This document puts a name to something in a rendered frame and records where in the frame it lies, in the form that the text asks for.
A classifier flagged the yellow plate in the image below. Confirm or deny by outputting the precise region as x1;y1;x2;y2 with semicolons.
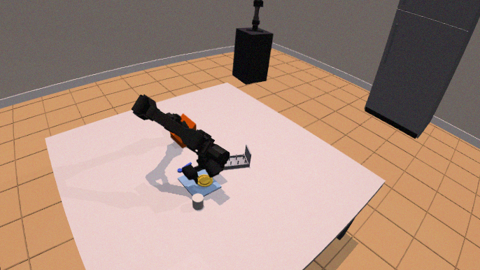
198;174;213;187

